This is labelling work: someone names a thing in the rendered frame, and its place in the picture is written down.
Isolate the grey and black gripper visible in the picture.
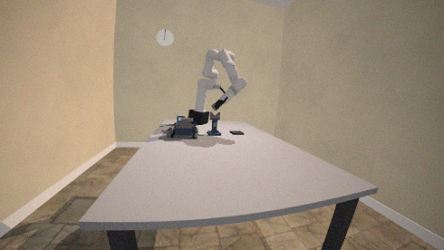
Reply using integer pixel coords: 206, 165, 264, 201
214, 88, 235, 109

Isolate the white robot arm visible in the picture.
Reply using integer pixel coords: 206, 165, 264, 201
193, 49, 247, 112

